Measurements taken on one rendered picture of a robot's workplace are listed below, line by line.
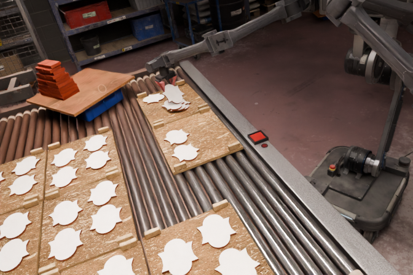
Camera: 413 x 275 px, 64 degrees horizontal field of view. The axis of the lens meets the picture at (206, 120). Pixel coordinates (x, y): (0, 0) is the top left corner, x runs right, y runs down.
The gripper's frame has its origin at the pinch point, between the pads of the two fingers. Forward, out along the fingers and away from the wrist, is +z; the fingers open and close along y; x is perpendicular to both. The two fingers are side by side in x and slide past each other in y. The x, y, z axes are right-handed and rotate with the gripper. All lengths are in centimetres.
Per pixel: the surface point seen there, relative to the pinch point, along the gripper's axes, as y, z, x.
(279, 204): -24, 14, -97
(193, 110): 2.1, 10.9, -17.7
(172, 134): -21.2, 10.1, -27.3
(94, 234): -80, 11, -53
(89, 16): 117, 23, 366
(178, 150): -28, 10, -41
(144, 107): -12.9, 10.4, 11.3
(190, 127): -11.2, 11.1, -29.8
